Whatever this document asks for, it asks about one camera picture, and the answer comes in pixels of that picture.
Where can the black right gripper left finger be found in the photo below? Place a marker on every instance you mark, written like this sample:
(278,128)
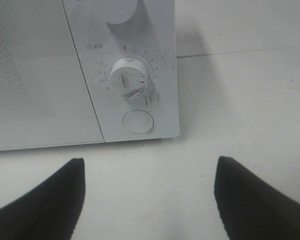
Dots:
(51,210)

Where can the white lower timer knob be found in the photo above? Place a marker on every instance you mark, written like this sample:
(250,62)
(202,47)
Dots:
(129,78)

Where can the white microwave oven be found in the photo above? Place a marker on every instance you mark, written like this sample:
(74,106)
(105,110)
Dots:
(127,53)

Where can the round door release button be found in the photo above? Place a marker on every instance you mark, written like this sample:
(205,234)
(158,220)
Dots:
(138,121)

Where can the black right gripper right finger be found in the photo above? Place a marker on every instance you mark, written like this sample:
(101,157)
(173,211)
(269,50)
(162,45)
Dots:
(250,208)

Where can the white upper microwave knob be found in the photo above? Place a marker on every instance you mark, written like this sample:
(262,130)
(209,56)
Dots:
(111,11)

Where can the white microwave door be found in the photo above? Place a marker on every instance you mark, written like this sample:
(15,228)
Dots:
(44,99)

